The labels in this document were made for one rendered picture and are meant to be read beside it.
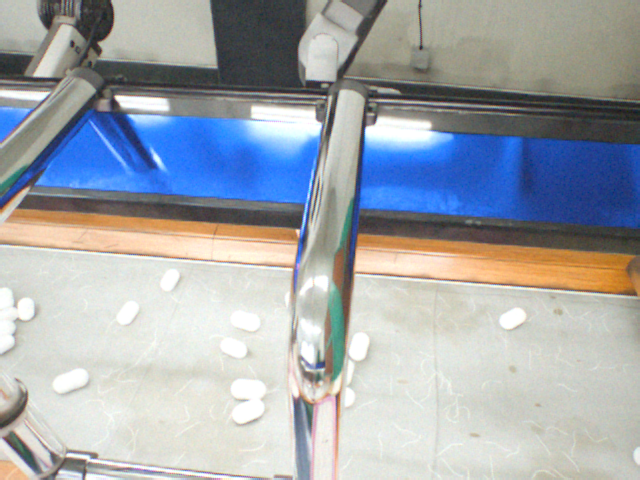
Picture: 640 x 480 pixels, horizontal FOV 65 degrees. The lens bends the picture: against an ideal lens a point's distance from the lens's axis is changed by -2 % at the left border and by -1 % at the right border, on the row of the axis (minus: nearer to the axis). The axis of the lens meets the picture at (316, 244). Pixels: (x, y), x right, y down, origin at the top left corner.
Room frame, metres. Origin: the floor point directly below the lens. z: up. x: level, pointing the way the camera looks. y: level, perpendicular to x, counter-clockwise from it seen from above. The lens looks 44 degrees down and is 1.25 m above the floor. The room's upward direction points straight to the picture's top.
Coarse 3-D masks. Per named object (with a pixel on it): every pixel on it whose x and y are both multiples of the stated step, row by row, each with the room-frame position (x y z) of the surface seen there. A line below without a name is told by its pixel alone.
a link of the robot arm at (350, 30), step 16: (336, 0) 0.62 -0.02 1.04; (352, 0) 0.62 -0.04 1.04; (368, 0) 0.63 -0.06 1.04; (384, 0) 0.64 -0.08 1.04; (320, 16) 0.61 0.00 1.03; (336, 16) 0.61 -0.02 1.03; (352, 16) 0.61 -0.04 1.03; (368, 16) 0.61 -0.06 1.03; (320, 32) 0.59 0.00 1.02; (336, 32) 0.59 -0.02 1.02; (352, 32) 0.59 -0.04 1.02; (368, 32) 0.64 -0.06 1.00; (304, 48) 0.58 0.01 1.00; (352, 48) 0.58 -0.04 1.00; (304, 64) 0.56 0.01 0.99; (304, 80) 0.60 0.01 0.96
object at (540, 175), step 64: (0, 128) 0.27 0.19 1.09; (128, 128) 0.26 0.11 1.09; (192, 128) 0.26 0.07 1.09; (256, 128) 0.25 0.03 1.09; (384, 128) 0.25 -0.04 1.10; (448, 128) 0.24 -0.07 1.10; (512, 128) 0.24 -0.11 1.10; (576, 128) 0.24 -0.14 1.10; (64, 192) 0.24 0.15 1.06; (128, 192) 0.24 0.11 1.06; (192, 192) 0.24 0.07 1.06; (256, 192) 0.23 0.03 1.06; (384, 192) 0.23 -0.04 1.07; (448, 192) 0.22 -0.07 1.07; (512, 192) 0.22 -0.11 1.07; (576, 192) 0.22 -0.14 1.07
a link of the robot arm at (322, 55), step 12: (324, 36) 0.58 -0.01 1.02; (312, 48) 0.57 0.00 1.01; (324, 48) 0.57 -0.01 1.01; (336, 48) 0.57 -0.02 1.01; (312, 60) 0.56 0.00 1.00; (324, 60) 0.56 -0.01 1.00; (336, 60) 0.56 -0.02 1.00; (312, 72) 0.55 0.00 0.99; (324, 72) 0.55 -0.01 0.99; (336, 72) 0.55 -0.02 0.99; (312, 84) 0.56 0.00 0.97
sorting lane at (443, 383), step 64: (0, 256) 0.50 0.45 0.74; (64, 256) 0.50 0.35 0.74; (128, 256) 0.50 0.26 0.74; (64, 320) 0.39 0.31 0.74; (192, 320) 0.39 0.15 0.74; (384, 320) 0.39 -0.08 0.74; (448, 320) 0.39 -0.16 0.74; (576, 320) 0.39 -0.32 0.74; (128, 384) 0.30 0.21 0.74; (192, 384) 0.30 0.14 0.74; (384, 384) 0.30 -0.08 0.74; (448, 384) 0.30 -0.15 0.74; (512, 384) 0.30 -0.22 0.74; (576, 384) 0.30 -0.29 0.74; (128, 448) 0.23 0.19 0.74; (192, 448) 0.23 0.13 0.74; (256, 448) 0.23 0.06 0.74; (384, 448) 0.23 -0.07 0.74; (448, 448) 0.23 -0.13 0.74; (512, 448) 0.23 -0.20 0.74; (576, 448) 0.23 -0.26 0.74
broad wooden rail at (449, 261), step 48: (0, 240) 0.53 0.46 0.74; (48, 240) 0.53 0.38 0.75; (96, 240) 0.52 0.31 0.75; (144, 240) 0.52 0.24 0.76; (192, 240) 0.51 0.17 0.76; (240, 240) 0.51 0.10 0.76; (288, 240) 0.51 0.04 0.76; (384, 240) 0.51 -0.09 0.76; (432, 240) 0.51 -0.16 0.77; (576, 288) 0.44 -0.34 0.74; (624, 288) 0.44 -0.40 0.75
